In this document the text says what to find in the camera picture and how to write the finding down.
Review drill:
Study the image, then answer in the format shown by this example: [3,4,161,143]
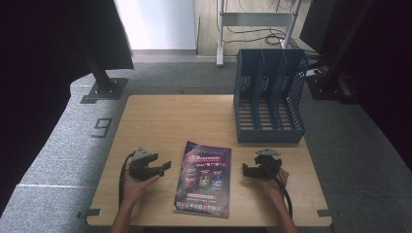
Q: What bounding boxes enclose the black cables on floor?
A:
[223,0,320,61]

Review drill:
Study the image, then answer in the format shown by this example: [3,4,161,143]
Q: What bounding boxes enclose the white metal stand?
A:
[216,0,303,68]

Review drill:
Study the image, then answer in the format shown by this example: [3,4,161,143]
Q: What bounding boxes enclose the person's right hand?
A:
[257,167,291,202]

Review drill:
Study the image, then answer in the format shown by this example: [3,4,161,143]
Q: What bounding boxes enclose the black stand with base plate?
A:
[80,52,129,105]
[305,0,377,105]

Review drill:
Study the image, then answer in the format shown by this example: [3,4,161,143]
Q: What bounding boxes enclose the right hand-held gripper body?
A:
[254,148,283,181]

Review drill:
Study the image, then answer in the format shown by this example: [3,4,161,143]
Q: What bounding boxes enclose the black curtain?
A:
[299,0,412,163]
[0,0,135,217]

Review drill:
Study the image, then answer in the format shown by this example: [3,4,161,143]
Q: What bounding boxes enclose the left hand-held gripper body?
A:
[128,146,161,182]

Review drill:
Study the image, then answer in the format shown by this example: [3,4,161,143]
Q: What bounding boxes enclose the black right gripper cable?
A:
[264,164,294,218]

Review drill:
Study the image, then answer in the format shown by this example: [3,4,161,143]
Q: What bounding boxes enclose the blue plastic file rack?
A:
[232,48,309,145]

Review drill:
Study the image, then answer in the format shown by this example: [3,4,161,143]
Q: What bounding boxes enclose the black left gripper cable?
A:
[118,150,136,209]

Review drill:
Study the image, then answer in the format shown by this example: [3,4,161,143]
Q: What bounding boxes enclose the person's left hand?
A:
[121,160,162,206]

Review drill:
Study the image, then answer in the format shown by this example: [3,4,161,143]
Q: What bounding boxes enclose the purple magazine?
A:
[172,140,233,219]

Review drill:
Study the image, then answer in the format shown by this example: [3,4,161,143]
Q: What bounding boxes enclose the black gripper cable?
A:
[118,150,136,209]
[264,164,294,218]

